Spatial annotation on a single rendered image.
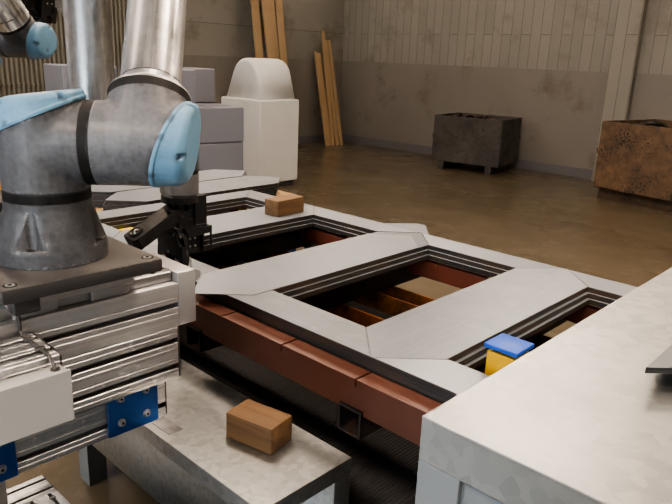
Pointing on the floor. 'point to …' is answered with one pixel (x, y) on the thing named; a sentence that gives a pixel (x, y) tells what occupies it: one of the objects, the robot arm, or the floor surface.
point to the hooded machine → (266, 117)
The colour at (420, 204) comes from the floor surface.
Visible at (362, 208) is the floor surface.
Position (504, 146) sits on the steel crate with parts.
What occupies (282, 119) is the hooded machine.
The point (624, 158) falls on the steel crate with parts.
